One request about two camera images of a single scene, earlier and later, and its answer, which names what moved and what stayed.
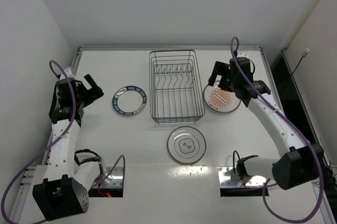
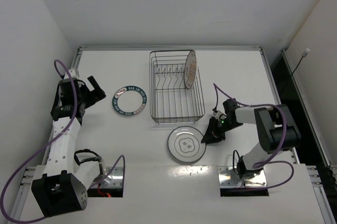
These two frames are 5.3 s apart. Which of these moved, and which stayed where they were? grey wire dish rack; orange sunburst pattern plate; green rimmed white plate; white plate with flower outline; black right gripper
Moved: black right gripper; orange sunburst pattern plate
Stayed: grey wire dish rack; green rimmed white plate; white plate with flower outline
